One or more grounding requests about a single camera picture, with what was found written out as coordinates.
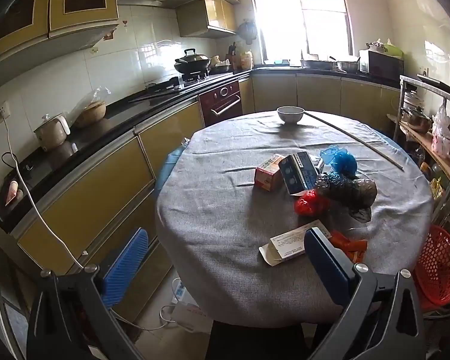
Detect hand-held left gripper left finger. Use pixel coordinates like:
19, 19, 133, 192
26, 228, 151, 360

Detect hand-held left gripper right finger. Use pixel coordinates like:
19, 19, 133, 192
304, 227, 426, 360

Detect orange wrapper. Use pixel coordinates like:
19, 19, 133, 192
329, 230, 368, 263

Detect white carton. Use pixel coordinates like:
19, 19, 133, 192
259, 222, 332, 267

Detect red plastic bag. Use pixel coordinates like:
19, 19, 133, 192
294, 189, 331, 217

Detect black plastic bag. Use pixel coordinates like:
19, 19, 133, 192
315, 172, 378, 224

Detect blue and white box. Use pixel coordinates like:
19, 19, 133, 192
278, 151, 320, 197

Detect blue plastic bag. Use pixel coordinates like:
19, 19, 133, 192
320, 145, 359, 178

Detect orange cardboard box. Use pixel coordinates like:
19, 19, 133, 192
254, 154, 286, 191

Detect red plastic basket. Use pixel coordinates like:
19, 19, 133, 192
412, 225, 450, 306

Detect white power strip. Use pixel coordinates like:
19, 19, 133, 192
171, 277, 196, 304

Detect yellow base cabinets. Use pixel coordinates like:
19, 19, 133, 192
17, 73, 402, 274

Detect white flat box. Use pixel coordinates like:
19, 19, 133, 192
170, 302, 215, 332

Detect grey tablecloth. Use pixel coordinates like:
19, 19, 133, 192
154, 110, 434, 329

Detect long thin stick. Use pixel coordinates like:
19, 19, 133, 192
304, 112, 405, 169

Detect black flat appliance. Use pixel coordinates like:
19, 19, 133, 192
0, 157, 36, 233

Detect yellow plastic bag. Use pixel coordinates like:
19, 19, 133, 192
429, 176, 447, 200

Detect black kitchen countertop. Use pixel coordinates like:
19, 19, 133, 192
0, 65, 402, 233

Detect brown clay pot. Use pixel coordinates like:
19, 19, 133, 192
73, 101, 107, 129

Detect white ceramic bowl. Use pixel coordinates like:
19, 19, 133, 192
277, 106, 305, 125

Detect clear plastic bag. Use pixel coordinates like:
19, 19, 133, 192
69, 86, 111, 128

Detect steel pot with lid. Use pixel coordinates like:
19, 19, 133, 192
402, 106, 434, 134

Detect pink plastic bag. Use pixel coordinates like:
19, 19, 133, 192
431, 105, 450, 158

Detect gas stove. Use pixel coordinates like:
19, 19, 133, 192
146, 73, 212, 92

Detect dark red oven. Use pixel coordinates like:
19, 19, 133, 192
198, 80, 244, 127

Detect metal pot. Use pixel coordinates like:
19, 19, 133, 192
337, 57, 361, 74

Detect metal basin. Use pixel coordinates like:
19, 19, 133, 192
300, 58, 337, 70

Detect microwave oven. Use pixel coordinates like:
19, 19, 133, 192
359, 49, 405, 81

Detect metal storage rack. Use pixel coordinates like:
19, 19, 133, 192
394, 75, 450, 233

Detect black wok with lid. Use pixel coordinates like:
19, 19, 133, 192
173, 48, 212, 75

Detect small cooking pot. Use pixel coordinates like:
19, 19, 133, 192
209, 55, 233, 75

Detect green bag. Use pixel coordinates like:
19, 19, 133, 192
367, 39, 404, 59

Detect window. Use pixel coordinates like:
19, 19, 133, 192
247, 0, 355, 64

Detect white power cable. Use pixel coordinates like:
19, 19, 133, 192
2, 115, 86, 270

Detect yellow wall cabinet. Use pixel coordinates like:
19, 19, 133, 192
0, 0, 120, 66
176, 0, 238, 39

